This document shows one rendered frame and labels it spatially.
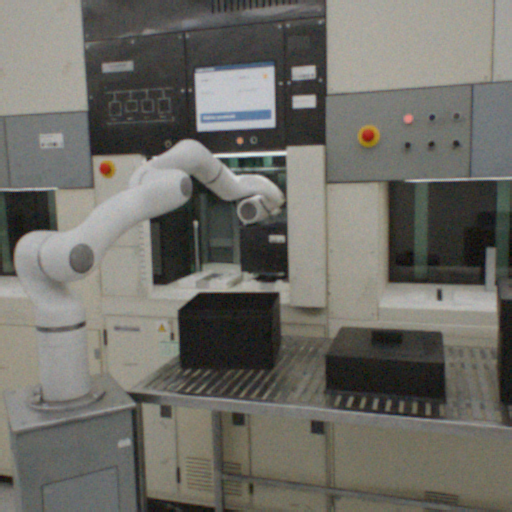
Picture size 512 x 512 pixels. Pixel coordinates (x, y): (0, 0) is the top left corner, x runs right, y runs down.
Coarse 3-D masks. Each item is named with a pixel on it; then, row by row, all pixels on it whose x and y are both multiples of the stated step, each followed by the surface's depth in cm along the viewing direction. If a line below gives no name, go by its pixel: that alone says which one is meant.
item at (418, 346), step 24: (336, 336) 159; (360, 336) 158; (384, 336) 152; (408, 336) 157; (432, 336) 157; (336, 360) 143; (360, 360) 141; (384, 360) 139; (408, 360) 138; (432, 360) 137; (336, 384) 143; (360, 384) 142; (384, 384) 140; (408, 384) 138; (432, 384) 137
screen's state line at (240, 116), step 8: (224, 112) 196; (232, 112) 195; (240, 112) 195; (248, 112) 194; (256, 112) 193; (264, 112) 192; (208, 120) 198; (216, 120) 197; (224, 120) 197; (232, 120) 196; (240, 120) 195
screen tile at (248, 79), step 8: (248, 72) 192; (256, 72) 191; (240, 80) 193; (248, 80) 192; (256, 80) 191; (264, 80) 191; (264, 88) 191; (240, 96) 194; (248, 96) 193; (256, 96) 192; (264, 96) 191; (240, 104) 194; (248, 104) 193; (256, 104) 193; (264, 104) 192
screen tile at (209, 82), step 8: (200, 80) 197; (208, 80) 196; (216, 80) 196; (232, 80) 194; (200, 88) 198; (208, 88) 197; (216, 88) 196; (224, 88) 195; (232, 88) 194; (200, 96) 198; (208, 96) 197; (216, 96) 196; (224, 96) 195; (232, 96) 195; (200, 104) 198; (208, 104) 198; (216, 104) 197; (224, 104) 196; (232, 104) 195
